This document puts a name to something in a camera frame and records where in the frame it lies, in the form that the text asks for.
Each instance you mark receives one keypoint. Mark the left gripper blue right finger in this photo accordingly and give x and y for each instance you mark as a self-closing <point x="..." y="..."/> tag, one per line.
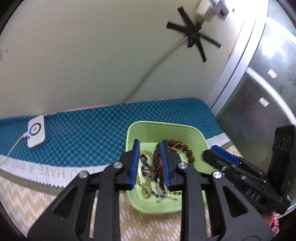
<point x="212" y="208"/>

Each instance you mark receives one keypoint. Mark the black tape cross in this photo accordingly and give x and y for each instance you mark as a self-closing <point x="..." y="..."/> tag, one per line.
<point x="192" y="32"/>

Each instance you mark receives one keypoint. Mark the frosted glass door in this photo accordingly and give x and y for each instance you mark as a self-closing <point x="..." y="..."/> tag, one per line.
<point x="255" y="92"/>

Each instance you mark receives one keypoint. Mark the green plastic basket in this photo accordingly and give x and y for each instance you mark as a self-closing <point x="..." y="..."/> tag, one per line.
<point x="150" y="134"/>

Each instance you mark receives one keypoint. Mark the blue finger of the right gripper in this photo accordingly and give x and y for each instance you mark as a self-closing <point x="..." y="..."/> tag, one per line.
<point x="220" y="158"/>

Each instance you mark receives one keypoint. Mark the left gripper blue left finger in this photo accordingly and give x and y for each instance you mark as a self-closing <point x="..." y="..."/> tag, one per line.
<point x="68" y="216"/>

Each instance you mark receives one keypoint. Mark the white controller box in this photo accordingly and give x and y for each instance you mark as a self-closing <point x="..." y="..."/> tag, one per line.
<point x="36" y="132"/>

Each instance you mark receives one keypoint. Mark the amber and purple bead jewelry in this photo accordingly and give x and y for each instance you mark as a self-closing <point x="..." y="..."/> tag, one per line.
<point x="150" y="180"/>

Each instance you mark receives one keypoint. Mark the white wall power socket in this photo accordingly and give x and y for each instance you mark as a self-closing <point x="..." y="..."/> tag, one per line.
<point x="208" y="9"/>

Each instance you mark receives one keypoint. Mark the teal quilted mattress pad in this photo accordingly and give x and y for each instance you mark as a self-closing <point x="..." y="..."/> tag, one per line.
<point x="94" y="137"/>

